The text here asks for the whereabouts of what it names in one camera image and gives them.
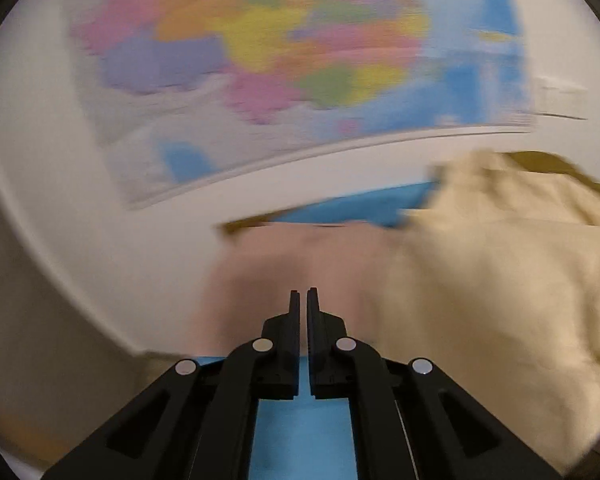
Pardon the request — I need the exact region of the olive cloth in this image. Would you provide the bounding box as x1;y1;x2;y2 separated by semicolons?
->
502;150;600;198

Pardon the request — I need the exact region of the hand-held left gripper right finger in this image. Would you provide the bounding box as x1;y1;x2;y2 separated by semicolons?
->
307;287;564;480

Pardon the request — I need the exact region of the pink pillow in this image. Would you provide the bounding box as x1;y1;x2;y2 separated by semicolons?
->
187;222;411;361

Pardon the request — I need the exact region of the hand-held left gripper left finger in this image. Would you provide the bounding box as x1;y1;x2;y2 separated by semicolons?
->
40;289;301;480

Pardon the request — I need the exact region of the colourful wall map poster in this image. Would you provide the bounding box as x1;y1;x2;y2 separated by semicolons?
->
67;0;536;211

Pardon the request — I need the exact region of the white paper sheet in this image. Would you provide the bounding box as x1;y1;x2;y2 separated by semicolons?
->
535;75;588;121

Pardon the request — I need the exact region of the blue bed sheet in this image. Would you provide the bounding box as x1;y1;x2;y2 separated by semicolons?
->
247;182;438;480

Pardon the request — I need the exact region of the brown bed headboard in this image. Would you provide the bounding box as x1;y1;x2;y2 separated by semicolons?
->
220;212;286;238

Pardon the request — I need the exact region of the cream garment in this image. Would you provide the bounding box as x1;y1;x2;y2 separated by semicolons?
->
380;150;600;476

